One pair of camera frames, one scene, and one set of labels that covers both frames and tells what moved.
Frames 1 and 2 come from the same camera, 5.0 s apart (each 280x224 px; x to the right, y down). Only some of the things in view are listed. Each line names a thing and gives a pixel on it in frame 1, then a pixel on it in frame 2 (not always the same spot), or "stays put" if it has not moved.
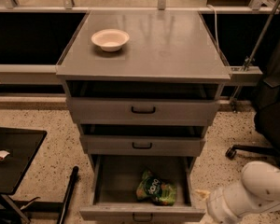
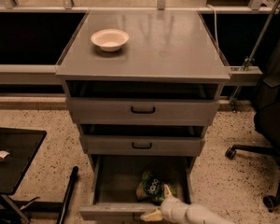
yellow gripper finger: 203,193 → 153,217
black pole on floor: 63,209 stays put
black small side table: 12,151 stays put
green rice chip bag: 151,189 stays put
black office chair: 272,106 stays put
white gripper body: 215,203 → 170,206
